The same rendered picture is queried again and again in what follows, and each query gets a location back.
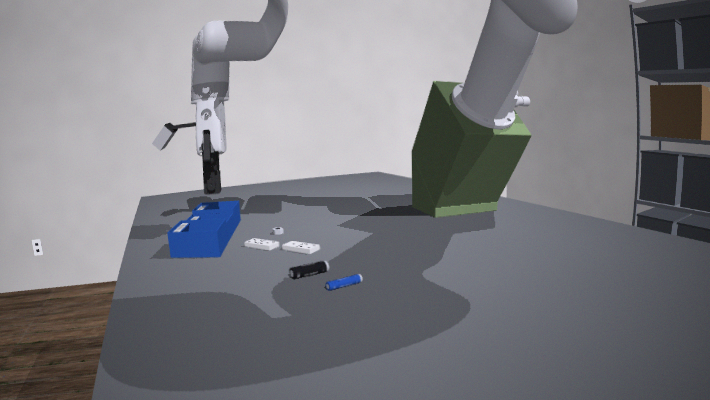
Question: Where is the white domino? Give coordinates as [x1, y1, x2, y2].
[244, 238, 279, 250]
[282, 241, 320, 254]

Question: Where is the blue rack of labelled bins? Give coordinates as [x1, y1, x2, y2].
[167, 201, 241, 258]

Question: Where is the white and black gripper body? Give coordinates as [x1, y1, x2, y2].
[191, 97, 229, 156]

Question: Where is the blue battery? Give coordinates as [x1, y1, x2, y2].
[326, 274, 362, 291]

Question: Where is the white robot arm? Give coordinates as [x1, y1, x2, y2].
[152, 0, 578, 151]

